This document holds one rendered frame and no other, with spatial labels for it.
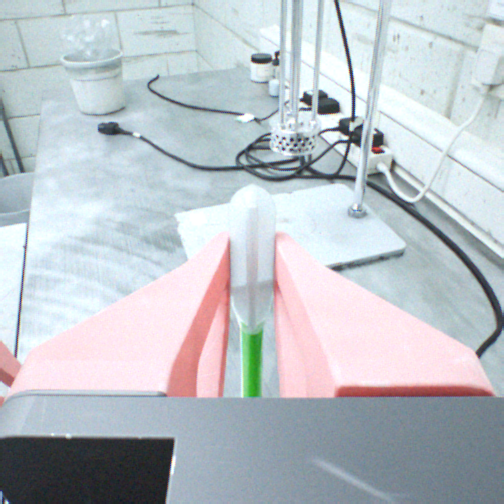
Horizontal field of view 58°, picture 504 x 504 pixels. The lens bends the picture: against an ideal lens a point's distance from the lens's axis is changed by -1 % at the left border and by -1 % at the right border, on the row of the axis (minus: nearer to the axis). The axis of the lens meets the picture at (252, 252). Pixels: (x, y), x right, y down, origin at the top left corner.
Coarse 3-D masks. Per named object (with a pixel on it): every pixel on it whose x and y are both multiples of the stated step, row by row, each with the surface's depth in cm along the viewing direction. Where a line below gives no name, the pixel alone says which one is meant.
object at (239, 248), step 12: (240, 192) 11; (252, 192) 11; (240, 204) 11; (228, 216) 11; (240, 216) 11; (252, 216) 11; (240, 228) 11; (252, 228) 11; (240, 240) 11; (252, 240) 11; (240, 252) 12; (252, 252) 11; (240, 264) 12; (252, 264) 12; (240, 276) 12; (252, 276) 12; (240, 288) 12; (252, 288) 12; (240, 300) 13; (252, 300) 12; (240, 312) 13; (252, 312) 13
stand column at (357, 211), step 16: (384, 0) 53; (384, 16) 54; (384, 32) 55; (384, 48) 56; (368, 96) 60; (368, 112) 61; (368, 128) 62; (368, 144) 64; (368, 160) 65; (352, 208) 71
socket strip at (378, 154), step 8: (304, 88) 111; (288, 96) 110; (288, 104) 111; (304, 104) 102; (304, 112) 103; (328, 120) 94; (336, 120) 94; (328, 136) 94; (336, 136) 91; (344, 136) 88; (344, 144) 88; (352, 144) 86; (344, 152) 89; (352, 152) 86; (376, 152) 82; (384, 152) 82; (392, 152) 83; (352, 160) 87; (376, 160) 82; (384, 160) 83; (368, 168) 83
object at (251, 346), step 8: (240, 328) 14; (240, 336) 14; (248, 336) 14; (256, 336) 14; (240, 344) 14; (248, 344) 14; (256, 344) 14; (248, 352) 14; (256, 352) 14; (248, 360) 14; (256, 360) 14; (248, 368) 15; (256, 368) 15; (248, 376) 15; (256, 376) 15; (248, 384) 15; (256, 384) 15; (248, 392) 15; (256, 392) 15
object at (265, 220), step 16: (256, 192) 11; (272, 208) 11; (256, 224) 11; (272, 224) 11; (256, 240) 11; (272, 240) 12; (256, 256) 12; (272, 256) 12; (256, 272) 12; (272, 272) 12; (256, 288) 12; (272, 288) 13; (256, 304) 13; (256, 320) 13
